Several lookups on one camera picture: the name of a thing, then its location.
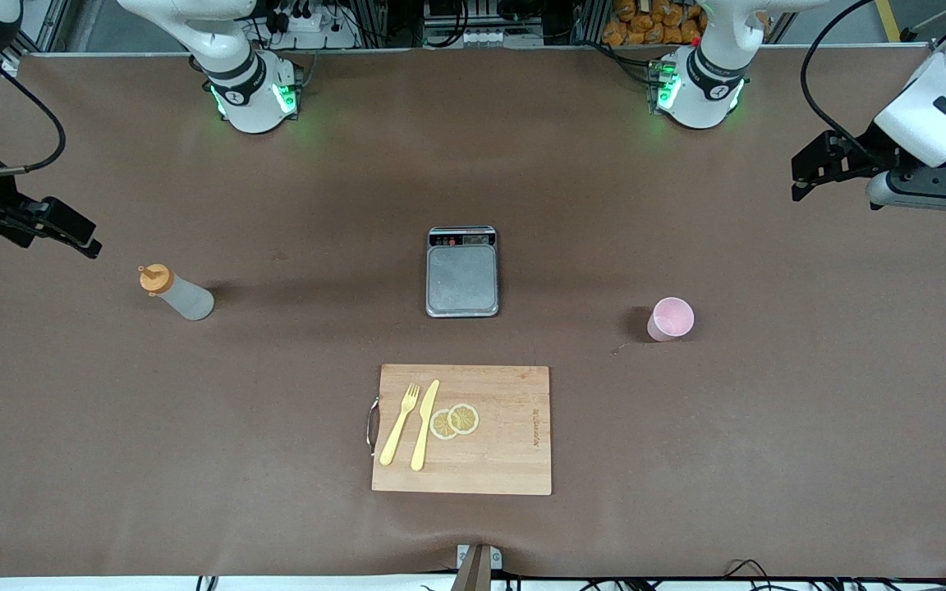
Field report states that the clear orange-capped sauce bottle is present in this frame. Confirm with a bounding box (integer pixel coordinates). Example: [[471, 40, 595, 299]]
[[138, 263, 215, 321]]

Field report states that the pink plastic cup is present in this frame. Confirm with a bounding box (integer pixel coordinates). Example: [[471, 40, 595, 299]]
[[647, 297, 695, 342]]

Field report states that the orange snack pile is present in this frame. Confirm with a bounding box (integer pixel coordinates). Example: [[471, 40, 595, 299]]
[[602, 0, 708, 46]]

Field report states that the brown table mat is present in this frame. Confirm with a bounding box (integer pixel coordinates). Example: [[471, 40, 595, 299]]
[[0, 45, 946, 580]]

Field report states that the white power strip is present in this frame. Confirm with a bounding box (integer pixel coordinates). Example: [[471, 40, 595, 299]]
[[272, 7, 359, 50]]

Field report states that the white connector row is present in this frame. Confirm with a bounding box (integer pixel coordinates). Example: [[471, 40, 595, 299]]
[[424, 29, 544, 48]]

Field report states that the silver kitchen scale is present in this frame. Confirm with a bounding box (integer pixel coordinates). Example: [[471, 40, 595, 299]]
[[426, 227, 499, 318]]

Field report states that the yellow plastic fork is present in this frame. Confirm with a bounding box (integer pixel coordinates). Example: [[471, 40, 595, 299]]
[[379, 383, 421, 466]]

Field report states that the wooden cutting board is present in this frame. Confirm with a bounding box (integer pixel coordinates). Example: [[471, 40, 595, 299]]
[[367, 364, 553, 496]]

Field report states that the yellow plastic knife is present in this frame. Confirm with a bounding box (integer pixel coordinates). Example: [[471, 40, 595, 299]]
[[411, 379, 440, 472]]

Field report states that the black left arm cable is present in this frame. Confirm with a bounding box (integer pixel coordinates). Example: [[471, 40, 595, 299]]
[[800, 0, 893, 153]]

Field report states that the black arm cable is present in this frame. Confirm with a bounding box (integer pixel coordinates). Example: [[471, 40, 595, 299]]
[[800, 0, 893, 153], [0, 53, 67, 177]]

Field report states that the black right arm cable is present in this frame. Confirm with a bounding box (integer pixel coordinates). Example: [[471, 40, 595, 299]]
[[0, 53, 67, 177]]

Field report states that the metal table edge bracket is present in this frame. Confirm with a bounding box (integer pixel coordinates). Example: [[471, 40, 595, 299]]
[[456, 543, 503, 591]]

